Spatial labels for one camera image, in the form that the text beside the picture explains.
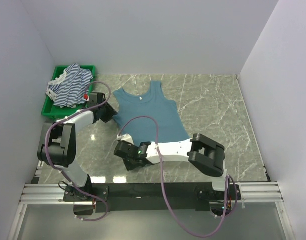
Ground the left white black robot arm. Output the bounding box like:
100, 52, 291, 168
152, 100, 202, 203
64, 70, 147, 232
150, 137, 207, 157
37, 92, 117, 201

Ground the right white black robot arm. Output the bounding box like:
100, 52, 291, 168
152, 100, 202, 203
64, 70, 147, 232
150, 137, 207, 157
114, 133, 230, 200

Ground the blue white striped tank top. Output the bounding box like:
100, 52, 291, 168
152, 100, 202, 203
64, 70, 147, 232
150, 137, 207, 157
45, 63, 94, 108

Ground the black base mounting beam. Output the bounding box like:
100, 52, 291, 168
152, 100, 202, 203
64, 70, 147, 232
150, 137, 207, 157
63, 182, 242, 216

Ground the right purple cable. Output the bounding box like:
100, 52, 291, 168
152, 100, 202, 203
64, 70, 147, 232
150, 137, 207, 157
117, 115, 240, 238

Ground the purple cable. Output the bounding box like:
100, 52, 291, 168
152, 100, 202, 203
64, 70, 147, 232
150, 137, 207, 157
44, 80, 112, 223
117, 115, 240, 238

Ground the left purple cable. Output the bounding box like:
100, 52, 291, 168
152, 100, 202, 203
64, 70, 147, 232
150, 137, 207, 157
44, 80, 112, 223

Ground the aluminium frame rail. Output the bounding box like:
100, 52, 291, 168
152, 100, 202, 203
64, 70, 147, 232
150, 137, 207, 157
7, 182, 296, 240

